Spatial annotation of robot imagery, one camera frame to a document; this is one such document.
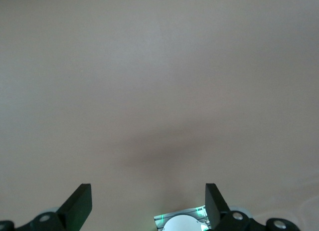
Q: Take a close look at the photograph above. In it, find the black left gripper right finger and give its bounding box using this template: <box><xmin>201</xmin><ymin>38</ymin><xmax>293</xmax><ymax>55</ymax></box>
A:
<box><xmin>205</xmin><ymin>183</ymin><xmax>300</xmax><ymax>231</ymax></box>

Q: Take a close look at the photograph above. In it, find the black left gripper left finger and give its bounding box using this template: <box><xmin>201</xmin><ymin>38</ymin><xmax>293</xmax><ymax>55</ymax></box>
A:
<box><xmin>0</xmin><ymin>183</ymin><xmax>93</xmax><ymax>231</ymax></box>

